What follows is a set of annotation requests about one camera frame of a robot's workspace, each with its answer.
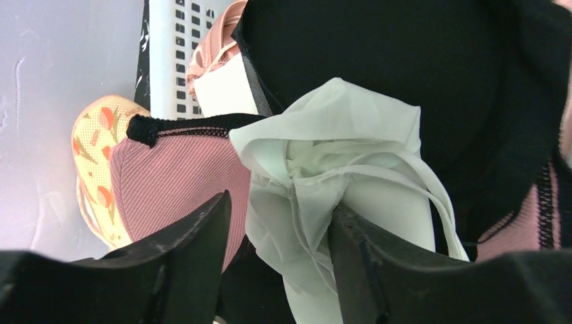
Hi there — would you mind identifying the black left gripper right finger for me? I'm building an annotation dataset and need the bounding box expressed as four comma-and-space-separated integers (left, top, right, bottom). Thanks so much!
328, 205, 571, 324

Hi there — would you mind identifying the pale green bra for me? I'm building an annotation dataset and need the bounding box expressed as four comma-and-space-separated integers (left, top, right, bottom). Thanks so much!
229, 78, 468, 323

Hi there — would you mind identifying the pink bra in basket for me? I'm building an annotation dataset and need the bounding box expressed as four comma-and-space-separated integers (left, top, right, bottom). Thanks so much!
109, 0, 572, 271

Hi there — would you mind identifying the black bra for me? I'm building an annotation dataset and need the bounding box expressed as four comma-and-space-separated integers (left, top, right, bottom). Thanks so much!
214, 0, 572, 324

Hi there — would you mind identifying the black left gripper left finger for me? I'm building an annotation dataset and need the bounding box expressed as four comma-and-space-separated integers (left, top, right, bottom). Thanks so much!
1, 192, 231, 324

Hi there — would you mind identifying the white plastic basket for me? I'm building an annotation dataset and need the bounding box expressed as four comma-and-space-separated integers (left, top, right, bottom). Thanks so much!
149, 0, 233, 120

